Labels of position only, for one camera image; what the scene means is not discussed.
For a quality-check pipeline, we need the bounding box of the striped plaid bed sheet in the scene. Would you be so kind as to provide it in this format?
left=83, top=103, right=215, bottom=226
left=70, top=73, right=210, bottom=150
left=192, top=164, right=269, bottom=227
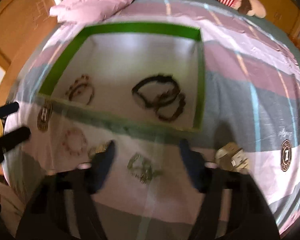
left=3, top=0, right=300, bottom=239

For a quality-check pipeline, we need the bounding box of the gold chain necklace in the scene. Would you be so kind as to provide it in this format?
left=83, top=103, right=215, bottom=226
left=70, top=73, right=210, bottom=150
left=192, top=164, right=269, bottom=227
left=127, top=152, right=163, bottom=184

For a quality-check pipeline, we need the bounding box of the dark red bead bracelet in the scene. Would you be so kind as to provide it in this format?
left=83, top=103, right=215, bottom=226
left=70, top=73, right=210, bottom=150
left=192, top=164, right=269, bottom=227
left=65, top=74, right=95, bottom=106

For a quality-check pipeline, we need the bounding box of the wooden wardrobe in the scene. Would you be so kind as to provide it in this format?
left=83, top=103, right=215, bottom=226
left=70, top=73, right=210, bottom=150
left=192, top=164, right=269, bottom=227
left=0, top=0, right=57, bottom=105

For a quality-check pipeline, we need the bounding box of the pink bead bracelet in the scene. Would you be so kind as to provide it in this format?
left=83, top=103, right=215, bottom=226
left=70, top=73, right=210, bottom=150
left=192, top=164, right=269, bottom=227
left=61, top=127, right=89, bottom=156

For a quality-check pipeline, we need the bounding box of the cream white wristwatch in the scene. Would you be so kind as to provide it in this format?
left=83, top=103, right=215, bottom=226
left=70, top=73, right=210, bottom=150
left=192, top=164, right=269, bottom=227
left=215, top=142, right=249, bottom=173

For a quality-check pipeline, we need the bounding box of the dark brown bead bracelet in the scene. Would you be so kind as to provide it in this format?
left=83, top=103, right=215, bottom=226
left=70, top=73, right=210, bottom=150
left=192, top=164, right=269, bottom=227
left=153, top=92, right=186, bottom=123

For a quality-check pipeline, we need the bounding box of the black strap wristwatch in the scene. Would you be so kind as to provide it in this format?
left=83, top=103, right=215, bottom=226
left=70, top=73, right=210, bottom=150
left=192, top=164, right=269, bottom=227
left=131, top=74, right=181, bottom=109

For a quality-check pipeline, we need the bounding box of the green cardboard box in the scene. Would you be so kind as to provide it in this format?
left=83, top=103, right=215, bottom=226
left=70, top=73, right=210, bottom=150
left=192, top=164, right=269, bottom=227
left=38, top=22, right=205, bottom=134

